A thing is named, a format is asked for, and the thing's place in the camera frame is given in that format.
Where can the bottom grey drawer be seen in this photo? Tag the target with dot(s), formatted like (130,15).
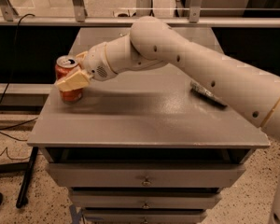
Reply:
(144,216)

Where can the grey drawer cabinet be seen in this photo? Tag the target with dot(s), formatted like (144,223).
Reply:
(144,117)

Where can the silver soda can lying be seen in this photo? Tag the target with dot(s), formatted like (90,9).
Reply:
(205,93)

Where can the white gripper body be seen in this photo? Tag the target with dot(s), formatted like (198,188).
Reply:
(95,62)

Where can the metal railing frame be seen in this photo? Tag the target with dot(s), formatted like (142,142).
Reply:
(87,13)

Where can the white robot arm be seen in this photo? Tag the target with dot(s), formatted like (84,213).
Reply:
(151,43)

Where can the black metal stand leg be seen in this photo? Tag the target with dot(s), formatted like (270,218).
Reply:
(27,168)

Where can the grey drawer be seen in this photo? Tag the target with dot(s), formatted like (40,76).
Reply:
(144,199)
(144,175)
(144,216)

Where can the top grey drawer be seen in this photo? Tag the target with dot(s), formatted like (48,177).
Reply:
(144,175)

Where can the red coke can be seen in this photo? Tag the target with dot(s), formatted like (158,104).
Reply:
(64,66)

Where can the middle grey drawer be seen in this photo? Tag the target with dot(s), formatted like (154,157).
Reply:
(144,199)

